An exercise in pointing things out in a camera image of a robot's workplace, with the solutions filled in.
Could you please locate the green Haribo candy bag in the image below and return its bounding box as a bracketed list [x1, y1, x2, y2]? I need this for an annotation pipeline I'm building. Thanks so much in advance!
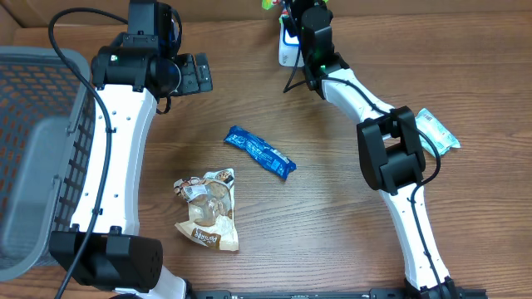
[261, 0, 288, 18]

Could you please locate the blue snack wrapper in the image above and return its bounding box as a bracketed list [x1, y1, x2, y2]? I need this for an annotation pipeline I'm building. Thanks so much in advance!
[224, 125, 297, 180]

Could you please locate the cookie bag brown white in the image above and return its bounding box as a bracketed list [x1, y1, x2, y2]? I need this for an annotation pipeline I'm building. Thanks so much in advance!
[174, 168, 239, 252]

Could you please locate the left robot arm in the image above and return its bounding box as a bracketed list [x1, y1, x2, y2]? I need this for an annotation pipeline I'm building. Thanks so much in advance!
[49, 1, 213, 298]

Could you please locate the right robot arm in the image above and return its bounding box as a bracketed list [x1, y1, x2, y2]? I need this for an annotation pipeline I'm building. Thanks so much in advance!
[283, 0, 459, 298]

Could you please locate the white barcode scanner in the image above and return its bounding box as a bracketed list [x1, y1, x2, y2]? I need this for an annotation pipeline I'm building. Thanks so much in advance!
[278, 10, 299, 67]

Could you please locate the grey plastic shopping basket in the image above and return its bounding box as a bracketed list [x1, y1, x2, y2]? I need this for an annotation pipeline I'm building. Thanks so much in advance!
[1, 46, 95, 281]

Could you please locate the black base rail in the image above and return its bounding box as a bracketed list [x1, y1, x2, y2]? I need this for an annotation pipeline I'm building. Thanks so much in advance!
[107, 288, 490, 299]

